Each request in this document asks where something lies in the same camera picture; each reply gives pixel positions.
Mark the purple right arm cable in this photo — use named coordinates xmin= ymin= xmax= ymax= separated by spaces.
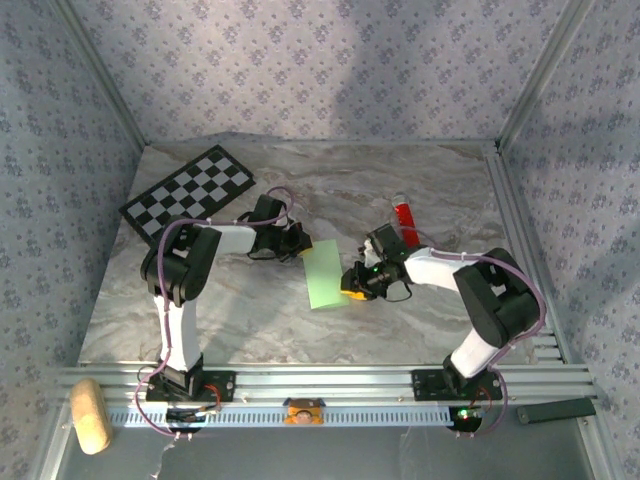
xmin=397 ymin=224 xmax=549 ymax=440

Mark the flat black bar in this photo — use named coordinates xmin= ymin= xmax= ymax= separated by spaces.
xmin=515 ymin=397 xmax=598 ymax=426

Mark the black and white checkerboard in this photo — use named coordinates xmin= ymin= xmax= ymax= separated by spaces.
xmin=118 ymin=144 xmax=258 ymax=249

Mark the long aluminium mounting rail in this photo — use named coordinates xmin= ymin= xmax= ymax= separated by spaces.
xmin=54 ymin=363 xmax=599 ymax=406

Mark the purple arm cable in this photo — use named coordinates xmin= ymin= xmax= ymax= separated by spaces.
xmin=133 ymin=186 xmax=299 ymax=441
xmin=397 ymin=224 xmax=549 ymax=440

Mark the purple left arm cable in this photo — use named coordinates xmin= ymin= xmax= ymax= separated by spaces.
xmin=133 ymin=186 xmax=299 ymax=441

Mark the white slotted cable duct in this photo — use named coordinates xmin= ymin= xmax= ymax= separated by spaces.
xmin=107 ymin=405 xmax=454 ymax=429

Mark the tan cork block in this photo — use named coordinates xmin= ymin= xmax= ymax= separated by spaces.
xmin=68 ymin=378 xmax=113 ymax=456

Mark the aluminium frame post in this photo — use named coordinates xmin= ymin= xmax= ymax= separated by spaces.
xmin=49 ymin=0 xmax=151 ymax=149
xmin=497 ymin=0 xmax=599 ymax=151

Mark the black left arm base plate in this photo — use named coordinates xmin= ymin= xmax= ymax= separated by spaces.
xmin=144 ymin=369 xmax=237 ymax=404

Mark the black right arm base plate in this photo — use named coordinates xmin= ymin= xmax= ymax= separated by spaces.
xmin=410 ymin=368 xmax=504 ymax=403

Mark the orange cartoon figure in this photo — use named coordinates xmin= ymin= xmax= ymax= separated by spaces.
xmin=282 ymin=397 xmax=326 ymax=427

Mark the red glitter tube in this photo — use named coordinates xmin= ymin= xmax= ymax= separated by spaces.
xmin=391 ymin=192 xmax=424 ymax=249

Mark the light green paper sheet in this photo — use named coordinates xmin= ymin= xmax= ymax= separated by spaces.
xmin=301 ymin=238 xmax=351 ymax=311

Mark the aluminium side rail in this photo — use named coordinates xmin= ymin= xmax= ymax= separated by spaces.
xmin=483 ymin=152 xmax=571 ymax=366

